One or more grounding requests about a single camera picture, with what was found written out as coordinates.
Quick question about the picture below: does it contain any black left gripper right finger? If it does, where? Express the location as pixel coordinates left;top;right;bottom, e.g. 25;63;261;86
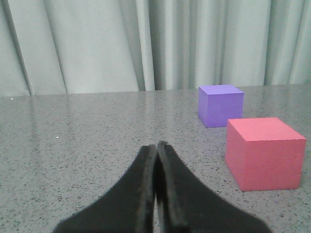
156;141;270;233

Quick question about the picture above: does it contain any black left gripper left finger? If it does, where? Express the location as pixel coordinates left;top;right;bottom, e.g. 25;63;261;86
54;145;156;233

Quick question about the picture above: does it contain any red foam cube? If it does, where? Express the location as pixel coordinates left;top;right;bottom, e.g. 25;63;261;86
225;117;306;191

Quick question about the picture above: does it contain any purple foam cube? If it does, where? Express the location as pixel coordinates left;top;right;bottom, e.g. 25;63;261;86
198;84;244;128

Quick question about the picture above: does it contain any pale green curtain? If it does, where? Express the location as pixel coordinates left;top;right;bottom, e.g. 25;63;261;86
0;0;311;97

